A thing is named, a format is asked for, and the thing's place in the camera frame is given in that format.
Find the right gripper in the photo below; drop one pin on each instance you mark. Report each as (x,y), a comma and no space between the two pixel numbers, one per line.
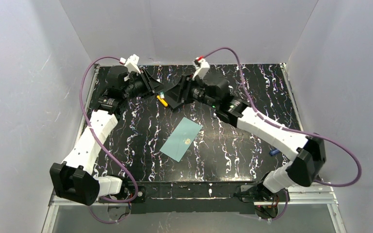
(184,91)

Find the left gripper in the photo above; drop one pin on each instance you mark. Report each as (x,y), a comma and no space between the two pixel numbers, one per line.
(145,83)

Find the light green envelope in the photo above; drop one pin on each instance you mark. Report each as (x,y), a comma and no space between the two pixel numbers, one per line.
(180,139)

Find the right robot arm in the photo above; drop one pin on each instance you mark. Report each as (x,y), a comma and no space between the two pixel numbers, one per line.
(306,154)

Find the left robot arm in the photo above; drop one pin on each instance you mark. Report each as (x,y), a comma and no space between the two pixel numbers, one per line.
(72,179)

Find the blue pen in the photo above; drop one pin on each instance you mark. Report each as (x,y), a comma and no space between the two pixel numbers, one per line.
(274,152)

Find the yellow handled utility knife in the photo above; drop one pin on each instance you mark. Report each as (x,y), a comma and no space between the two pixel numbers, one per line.
(162,101)

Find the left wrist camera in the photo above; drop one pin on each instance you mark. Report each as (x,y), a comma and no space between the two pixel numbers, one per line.
(131,63)

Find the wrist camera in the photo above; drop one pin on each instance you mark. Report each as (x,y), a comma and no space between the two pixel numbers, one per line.
(201,66)
(131,63)

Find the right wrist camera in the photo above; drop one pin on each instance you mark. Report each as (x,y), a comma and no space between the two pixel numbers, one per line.
(201,66)

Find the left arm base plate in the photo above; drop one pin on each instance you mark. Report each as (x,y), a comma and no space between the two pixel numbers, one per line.
(128,192)

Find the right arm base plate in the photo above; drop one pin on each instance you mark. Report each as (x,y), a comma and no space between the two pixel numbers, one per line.
(258,193)

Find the aluminium frame rail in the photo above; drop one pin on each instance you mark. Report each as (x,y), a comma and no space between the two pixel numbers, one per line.
(200,207)

